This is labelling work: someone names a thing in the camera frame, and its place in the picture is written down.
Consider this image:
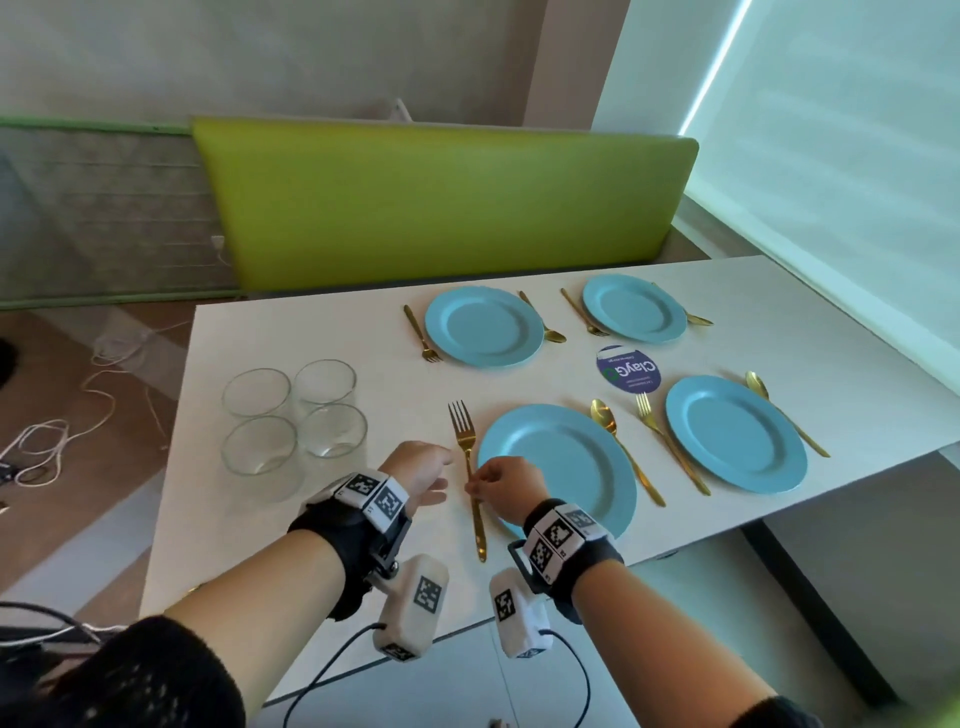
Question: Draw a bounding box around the person's left hand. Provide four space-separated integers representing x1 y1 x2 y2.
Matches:
381 440 456 519

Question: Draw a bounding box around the person's right hand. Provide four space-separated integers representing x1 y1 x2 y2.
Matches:
464 455 553 527

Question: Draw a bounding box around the gold fork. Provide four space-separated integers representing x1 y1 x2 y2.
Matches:
447 399 489 564
635 392 713 498
559 287 611 339
402 303 444 365

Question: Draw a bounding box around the person's right forearm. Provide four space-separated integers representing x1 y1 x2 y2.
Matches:
572 558 777 728

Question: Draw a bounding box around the person's left forearm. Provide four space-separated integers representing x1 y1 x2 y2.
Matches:
163 527 348 723

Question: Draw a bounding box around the blue plate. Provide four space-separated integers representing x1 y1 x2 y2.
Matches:
665 375 810 496
424 285 546 369
477 404 639 543
582 273 689 345

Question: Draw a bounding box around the clear glass tumbler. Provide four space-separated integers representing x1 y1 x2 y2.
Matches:
220 415 300 478
291 358 358 408
221 367 293 420
299 402 369 460

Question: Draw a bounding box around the gold spoon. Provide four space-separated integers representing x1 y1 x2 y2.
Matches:
745 369 832 459
516 289 568 345
589 398 668 509
650 282 714 329

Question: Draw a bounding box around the round blue and white sticker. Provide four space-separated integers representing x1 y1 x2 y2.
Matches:
595 344 666 396

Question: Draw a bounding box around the green bench backrest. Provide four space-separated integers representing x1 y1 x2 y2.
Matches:
190 115 701 295

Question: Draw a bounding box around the black knit left sleeve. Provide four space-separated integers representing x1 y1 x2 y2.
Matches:
0 614 247 728

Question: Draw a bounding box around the black knit sleeve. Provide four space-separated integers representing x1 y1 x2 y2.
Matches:
0 614 247 728
729 695 828 728

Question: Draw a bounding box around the black knit right sleeve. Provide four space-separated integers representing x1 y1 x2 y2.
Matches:
729 695 828 728

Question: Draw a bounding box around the white window blind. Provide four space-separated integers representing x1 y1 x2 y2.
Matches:
592 0 960 376

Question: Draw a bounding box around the black left wrist strap with markers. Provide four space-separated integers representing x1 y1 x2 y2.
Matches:
288 470 414 622

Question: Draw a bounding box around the black wrist strap with markers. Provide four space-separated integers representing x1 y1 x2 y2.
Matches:
288 470 414 622
507 498 626 626

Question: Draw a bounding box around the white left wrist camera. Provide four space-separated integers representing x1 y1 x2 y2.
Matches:
372 554 450 663

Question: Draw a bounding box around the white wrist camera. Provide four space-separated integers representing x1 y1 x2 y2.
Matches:
489 567 555 660
372 554 450 663

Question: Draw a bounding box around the black right wrist strap with markers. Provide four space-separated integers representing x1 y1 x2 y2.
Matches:
507 498 626 626

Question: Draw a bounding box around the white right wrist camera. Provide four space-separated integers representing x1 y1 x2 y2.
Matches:
489 567 555 660

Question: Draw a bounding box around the black camera cable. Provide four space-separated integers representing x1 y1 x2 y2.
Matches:
281 622 388 728
540 628 595 728

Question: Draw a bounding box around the white cable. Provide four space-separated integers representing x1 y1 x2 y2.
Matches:
0 234 235 489

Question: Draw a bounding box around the bundle of black cables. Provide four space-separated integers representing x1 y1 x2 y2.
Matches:
0 598 129 650

